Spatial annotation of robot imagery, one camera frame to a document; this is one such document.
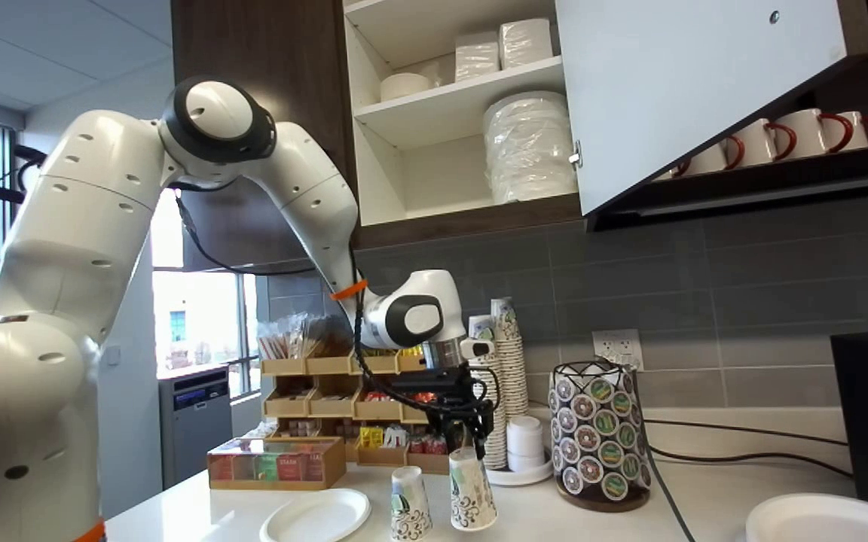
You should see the white paper plate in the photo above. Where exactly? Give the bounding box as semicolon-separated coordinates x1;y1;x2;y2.
260;489;370;542

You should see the grey dishwasher appliance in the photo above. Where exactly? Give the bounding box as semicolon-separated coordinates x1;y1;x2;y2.
161;369;232;489

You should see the white cabinet door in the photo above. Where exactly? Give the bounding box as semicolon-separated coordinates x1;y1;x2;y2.
553;0;848;213

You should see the wooden tea box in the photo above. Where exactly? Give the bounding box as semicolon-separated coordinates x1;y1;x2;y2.
205;436;347;492

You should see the coffee pod carousel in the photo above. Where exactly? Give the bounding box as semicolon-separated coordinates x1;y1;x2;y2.
548;358;651;512

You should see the large white plate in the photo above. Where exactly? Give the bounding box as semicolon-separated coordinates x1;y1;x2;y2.
744;494;868;542

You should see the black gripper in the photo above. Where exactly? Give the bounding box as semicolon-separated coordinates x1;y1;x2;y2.
426;339;496;454

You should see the tall paper cup stack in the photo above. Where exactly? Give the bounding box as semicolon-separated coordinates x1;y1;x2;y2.
467;317;507;471

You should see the open wall cabinet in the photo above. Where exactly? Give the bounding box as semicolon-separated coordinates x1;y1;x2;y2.
344;0;868;244

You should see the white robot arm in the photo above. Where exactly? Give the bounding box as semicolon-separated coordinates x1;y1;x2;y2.
0;77;495;542

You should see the black power cable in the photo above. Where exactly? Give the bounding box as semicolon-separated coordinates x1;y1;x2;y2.
641;416;855;542

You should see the white cup lids stack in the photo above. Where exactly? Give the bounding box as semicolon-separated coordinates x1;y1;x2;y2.
507;416;544;473

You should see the white round tray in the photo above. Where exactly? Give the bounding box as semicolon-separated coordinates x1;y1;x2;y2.
484;463;552;489

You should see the stack of plastic-wrapped plates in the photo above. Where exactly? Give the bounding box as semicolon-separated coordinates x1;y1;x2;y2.
483;90;576;204

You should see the wall power outlet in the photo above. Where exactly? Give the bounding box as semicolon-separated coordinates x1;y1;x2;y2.
594;327;646;370

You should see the wooden condiment organizer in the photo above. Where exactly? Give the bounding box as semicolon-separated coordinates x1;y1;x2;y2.
263;334;449;473

